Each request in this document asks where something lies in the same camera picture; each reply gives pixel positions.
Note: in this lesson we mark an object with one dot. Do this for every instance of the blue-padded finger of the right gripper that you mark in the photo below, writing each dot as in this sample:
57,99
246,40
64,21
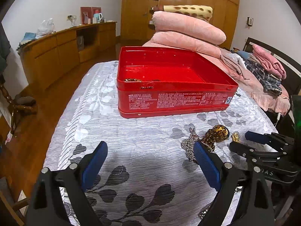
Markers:
258,138

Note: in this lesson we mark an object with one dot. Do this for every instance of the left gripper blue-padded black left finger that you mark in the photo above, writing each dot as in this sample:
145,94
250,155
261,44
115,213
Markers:
46,205

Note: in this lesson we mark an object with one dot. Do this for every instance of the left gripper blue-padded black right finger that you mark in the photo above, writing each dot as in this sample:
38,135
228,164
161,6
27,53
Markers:
254,206

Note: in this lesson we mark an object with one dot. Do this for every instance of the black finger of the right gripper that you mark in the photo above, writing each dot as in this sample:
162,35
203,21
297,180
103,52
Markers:
250,153

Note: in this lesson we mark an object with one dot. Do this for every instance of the gold pendant charm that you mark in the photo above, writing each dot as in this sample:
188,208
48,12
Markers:
235,137

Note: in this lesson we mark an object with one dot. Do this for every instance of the wicker chair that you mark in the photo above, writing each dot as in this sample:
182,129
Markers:
10,210

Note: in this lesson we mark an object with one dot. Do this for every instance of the pink bed sheet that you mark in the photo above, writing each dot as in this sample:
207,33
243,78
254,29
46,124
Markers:
249,83

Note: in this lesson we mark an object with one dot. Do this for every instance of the plaid folded clothes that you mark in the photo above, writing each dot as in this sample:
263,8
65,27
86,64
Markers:
270,83

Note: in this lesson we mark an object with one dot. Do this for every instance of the pink folded sweater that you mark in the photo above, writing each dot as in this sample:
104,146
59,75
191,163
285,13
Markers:
269,62

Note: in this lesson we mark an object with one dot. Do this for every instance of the beige crumpled cloth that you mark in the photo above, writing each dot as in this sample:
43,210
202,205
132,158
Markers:
232,62

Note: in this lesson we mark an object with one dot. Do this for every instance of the wooden coat stand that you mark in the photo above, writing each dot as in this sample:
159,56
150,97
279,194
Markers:
21,104

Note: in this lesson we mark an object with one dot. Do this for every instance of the red tin box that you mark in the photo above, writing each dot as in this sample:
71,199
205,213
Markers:
157,81

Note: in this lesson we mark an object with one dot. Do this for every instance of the yellow spotted pillow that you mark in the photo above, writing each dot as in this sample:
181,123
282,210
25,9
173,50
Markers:
202,12

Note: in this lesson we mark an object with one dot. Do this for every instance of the lower pink folded quilt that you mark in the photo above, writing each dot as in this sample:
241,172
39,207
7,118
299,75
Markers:
178,40

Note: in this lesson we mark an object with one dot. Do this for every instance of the pink folded quilt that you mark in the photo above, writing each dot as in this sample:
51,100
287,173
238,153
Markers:
178,40
190,26

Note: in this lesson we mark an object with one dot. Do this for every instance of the wooden sideboard cabinet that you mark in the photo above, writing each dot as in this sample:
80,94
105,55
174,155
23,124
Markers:
47,59

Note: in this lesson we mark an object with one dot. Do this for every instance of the upper pink folded quilt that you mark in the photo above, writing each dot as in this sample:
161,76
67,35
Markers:
190,26

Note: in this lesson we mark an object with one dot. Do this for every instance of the dark hanging jacket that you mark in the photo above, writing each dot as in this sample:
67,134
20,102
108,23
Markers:
4,49

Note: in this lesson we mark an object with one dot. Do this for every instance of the blue cloth on sideboard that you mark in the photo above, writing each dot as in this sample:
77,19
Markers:
28,37

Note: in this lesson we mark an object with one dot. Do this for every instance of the white plastic bag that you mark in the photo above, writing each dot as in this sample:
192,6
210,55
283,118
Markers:
45,28

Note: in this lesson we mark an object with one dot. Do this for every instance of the wooden wardrobe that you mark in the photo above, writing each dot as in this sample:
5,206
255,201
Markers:
136,23

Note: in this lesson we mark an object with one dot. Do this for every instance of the light blue kettle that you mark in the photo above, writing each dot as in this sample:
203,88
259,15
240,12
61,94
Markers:
97,16

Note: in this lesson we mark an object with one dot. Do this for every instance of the red picture frames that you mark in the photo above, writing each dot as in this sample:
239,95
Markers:
88,13

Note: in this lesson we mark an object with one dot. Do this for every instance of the wall thermostat panel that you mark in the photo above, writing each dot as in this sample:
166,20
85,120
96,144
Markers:
249,21

